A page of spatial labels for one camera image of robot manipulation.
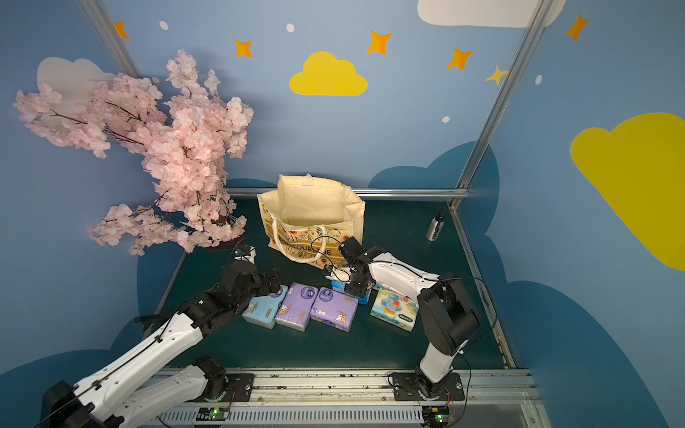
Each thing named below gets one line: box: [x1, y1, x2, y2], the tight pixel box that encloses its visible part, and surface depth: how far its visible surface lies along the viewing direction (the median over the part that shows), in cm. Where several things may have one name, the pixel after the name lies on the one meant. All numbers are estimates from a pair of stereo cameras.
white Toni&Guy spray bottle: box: [426, 212, 445, 242], surface depth 107 cm
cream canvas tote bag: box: [256, 173, 367, 268], surface depth 93 cm
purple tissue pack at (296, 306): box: [274, 281, 320, 333], surface depth 86 cm
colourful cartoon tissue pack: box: [370, 280, 421, 333], surface depth 86 cm
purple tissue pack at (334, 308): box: [310, 286, 359, 333], surface depth 86 cm
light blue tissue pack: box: [241, 285, 289, 330], surface depth 85 cm
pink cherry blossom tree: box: [13, 49, 255, 256], surface depth 70 cm
